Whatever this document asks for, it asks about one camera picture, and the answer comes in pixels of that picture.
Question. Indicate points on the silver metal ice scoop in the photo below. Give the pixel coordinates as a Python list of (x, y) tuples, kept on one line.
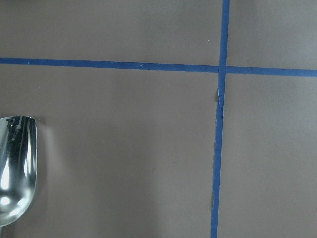
[(18, 166)]

